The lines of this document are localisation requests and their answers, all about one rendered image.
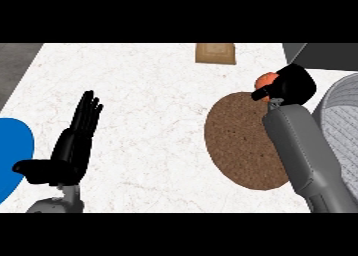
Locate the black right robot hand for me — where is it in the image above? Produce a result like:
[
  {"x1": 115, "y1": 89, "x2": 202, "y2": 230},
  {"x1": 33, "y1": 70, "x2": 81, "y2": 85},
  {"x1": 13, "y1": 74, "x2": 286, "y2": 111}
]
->
[{"x1": 250, "y1": 63, "x2": 318, "y2": 106}]

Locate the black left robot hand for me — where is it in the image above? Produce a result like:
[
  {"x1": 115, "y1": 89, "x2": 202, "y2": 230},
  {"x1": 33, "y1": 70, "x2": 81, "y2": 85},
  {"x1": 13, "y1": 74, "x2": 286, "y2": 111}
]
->
[{"x1": 11, "y1": 89, "x2": 106, "y2": 187}]

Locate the orange squash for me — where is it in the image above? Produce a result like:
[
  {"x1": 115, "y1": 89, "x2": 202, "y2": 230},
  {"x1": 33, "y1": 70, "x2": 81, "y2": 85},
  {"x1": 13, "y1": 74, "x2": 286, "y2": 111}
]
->
[{"x1": 253, "y1": 71, "x2": 283, "y2": 102}]

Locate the grey wicker basket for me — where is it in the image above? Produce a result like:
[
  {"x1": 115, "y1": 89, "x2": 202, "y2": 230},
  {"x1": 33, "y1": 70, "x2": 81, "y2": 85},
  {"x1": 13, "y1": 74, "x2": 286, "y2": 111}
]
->
[{"x1": 312, "y1": 71, "x2": 358, "y2": 212}]

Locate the round brown placemat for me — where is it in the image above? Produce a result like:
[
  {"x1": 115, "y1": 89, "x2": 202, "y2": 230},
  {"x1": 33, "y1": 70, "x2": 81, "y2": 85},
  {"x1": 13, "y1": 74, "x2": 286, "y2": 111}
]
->
[{"x1": 203, "y1": 91, "x2": 292, "y2": 191}]

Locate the dark grey appliance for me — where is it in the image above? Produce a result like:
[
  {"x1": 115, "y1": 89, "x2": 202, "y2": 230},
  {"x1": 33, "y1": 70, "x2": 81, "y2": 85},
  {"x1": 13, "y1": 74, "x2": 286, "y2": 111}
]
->
[{"x1": 281, "y1": 43, "x2": 358, "y2": 73}]

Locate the blue round plate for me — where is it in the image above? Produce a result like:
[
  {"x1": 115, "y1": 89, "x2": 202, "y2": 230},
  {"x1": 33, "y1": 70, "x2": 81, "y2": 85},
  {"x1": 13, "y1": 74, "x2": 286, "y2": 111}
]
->
[{"x1": 0, "y1": 117, "x2": 36, "y2": 212}]

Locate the tan wooden block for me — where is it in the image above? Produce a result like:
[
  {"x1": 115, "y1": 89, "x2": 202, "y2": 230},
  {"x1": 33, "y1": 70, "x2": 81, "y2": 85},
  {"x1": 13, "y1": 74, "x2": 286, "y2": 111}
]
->
[{"x1": 194, "y1": 43, "x2": 239, "y2": 66}]

